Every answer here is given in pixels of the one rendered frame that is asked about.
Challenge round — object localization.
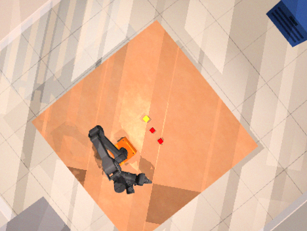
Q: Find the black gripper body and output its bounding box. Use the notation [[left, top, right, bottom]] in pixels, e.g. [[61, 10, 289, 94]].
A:
[[125, 172, 145, 186]]

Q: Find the yellow cube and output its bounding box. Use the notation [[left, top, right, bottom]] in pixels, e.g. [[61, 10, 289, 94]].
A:
[[143, 116, 149, 122]]

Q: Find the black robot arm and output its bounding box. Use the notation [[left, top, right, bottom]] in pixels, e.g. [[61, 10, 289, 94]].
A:
[[89, 125, 134, 195]]

